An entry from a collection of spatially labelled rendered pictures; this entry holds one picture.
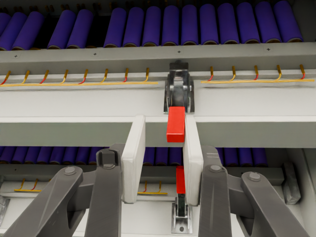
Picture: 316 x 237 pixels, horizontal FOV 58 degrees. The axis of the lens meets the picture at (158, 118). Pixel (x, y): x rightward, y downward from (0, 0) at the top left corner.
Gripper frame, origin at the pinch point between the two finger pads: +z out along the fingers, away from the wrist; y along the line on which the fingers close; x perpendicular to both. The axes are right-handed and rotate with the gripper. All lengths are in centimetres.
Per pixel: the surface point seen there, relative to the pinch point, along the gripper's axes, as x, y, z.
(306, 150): -7.7, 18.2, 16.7
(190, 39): 6.1, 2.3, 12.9
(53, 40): 5.6, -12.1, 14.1
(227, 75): 3.0, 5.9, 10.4
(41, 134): -2.9, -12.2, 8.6
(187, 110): 0.6, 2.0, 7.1
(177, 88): 2.5, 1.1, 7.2
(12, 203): -18.0, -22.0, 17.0
